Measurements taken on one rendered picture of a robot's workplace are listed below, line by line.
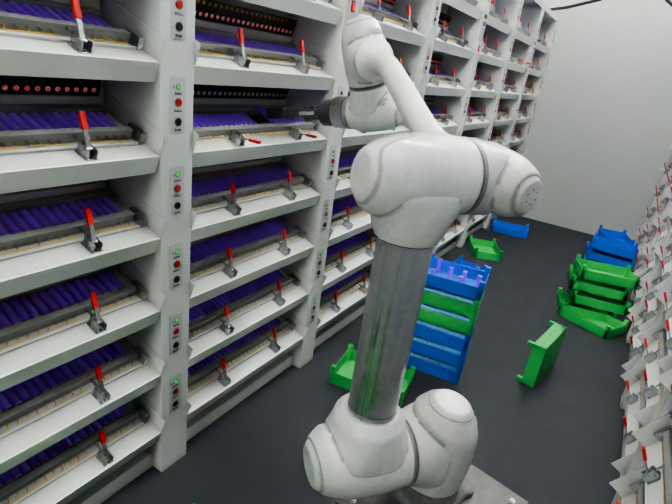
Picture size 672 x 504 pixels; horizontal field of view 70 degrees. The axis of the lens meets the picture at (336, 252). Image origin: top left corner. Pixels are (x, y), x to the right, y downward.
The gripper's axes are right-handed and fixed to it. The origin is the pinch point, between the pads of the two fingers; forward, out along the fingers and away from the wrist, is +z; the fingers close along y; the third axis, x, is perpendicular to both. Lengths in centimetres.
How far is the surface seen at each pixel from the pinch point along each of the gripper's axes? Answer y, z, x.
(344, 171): 47, 4, -23
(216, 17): -16.9, 6.8, 25.4
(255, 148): -16.4, -3.7, -9.3
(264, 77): -14.3, -6.7, 9.5
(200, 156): -36.7, -3.2, -9.8
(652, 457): 13, -111, -90
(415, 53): 91, -7, 24
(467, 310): 56, -47, -77
